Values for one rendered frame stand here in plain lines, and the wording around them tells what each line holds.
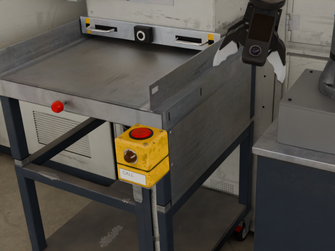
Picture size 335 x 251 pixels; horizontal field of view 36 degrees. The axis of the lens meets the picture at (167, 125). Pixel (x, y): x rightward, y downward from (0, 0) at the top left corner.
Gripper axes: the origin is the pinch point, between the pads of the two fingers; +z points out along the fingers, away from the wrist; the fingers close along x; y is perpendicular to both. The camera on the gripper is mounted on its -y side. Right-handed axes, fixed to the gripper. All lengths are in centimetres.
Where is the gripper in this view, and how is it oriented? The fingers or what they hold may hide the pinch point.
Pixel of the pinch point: (246, 76)
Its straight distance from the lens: 111.8
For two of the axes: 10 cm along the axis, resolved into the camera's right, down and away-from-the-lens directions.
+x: -9.6, -2.6, 1.4
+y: 2.8, -7.1, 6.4
